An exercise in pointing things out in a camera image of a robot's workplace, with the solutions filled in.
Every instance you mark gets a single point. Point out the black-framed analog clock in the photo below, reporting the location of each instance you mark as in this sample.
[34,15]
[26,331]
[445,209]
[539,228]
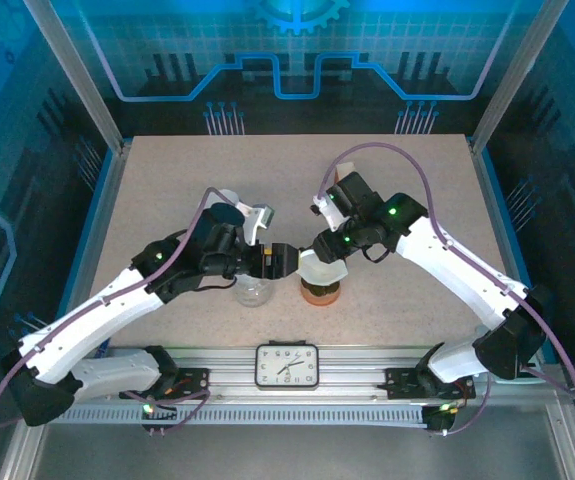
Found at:
[287,367]

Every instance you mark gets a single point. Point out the clear glass coffee server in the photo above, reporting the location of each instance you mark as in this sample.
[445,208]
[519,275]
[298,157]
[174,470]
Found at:
[254,295]

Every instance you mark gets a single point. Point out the aluminium frame post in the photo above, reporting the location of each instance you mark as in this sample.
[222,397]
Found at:
[78,75]
[513,75]

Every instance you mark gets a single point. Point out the aluminium table side rail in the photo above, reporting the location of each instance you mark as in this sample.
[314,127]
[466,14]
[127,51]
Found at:
[493,215]
[104,215]

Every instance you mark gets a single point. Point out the grey metal front panel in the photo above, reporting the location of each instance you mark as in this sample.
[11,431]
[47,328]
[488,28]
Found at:
[287,455]

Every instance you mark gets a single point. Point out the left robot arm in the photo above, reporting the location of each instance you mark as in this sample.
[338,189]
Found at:
[92,320]

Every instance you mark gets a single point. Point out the aluminium mounting rail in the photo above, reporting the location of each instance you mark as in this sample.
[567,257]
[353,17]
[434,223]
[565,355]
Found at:
[357,365]

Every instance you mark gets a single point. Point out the white and blue marker pen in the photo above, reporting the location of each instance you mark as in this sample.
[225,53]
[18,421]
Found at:
[102,350]

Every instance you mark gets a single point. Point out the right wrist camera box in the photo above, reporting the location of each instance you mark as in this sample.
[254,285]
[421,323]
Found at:
[328,215]

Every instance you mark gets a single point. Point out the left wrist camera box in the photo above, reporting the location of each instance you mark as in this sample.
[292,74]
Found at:
[254,222]

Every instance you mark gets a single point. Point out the dark green coffee dripper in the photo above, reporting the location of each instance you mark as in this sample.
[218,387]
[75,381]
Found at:
[319,289]

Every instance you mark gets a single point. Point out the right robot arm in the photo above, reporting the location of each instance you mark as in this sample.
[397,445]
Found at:
[457,270]

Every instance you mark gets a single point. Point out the clear plastic cup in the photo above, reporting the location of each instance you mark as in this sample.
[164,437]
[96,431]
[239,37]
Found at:
[324,272]

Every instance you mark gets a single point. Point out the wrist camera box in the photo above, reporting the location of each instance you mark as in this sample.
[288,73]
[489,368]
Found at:
[328,215]
[254,222]

